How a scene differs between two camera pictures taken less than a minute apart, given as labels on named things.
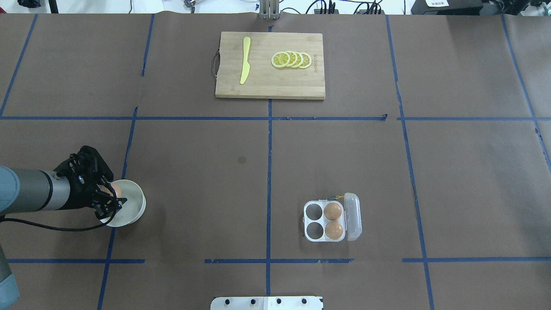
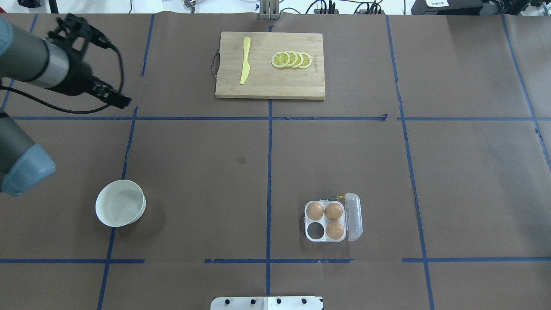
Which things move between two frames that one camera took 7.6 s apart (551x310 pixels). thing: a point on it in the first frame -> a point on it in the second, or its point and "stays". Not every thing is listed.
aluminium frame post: (269, 9) stays
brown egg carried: (118, 188) -> (314, 211)
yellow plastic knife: (246, 65) stays
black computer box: (447, 7) stays
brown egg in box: (332, 211) stays
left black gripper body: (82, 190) -> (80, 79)
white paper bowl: (131, 211) stays
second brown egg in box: (333, 230) stays
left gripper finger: (108, 188) -> (112, 95)
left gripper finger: (112, 205) -> (113, 97)
